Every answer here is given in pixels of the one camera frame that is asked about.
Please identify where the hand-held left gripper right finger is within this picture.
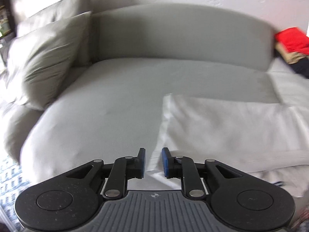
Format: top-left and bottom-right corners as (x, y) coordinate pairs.
(161, 147), (244, 200)

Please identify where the folded red cloth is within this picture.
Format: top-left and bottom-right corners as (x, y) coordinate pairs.
(274, 27), (309, 54)

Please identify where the white printed t-shirt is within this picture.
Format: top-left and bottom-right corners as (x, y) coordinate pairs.
(147, 94), (309, 197)

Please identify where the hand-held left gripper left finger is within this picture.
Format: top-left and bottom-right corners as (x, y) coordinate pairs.
(65, 147), (146, 200)

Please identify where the dark shelf with items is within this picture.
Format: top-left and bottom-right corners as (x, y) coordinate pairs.
(0, 0), (12, 66)

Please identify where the small beige cushion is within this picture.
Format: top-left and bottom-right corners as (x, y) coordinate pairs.
(5, 11), (93, 112)

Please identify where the folded black cloth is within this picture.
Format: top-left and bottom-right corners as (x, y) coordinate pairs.
(291, 58), (309, 80)

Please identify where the folded tan cloth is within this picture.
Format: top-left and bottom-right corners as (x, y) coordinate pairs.
(275, 42), (309, 64)

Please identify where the large beige cushion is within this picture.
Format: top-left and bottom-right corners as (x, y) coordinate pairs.
(10, 0), (93, 67)

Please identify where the grey sofa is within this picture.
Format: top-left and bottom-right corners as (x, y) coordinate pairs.
(0, 2), (309, 199)

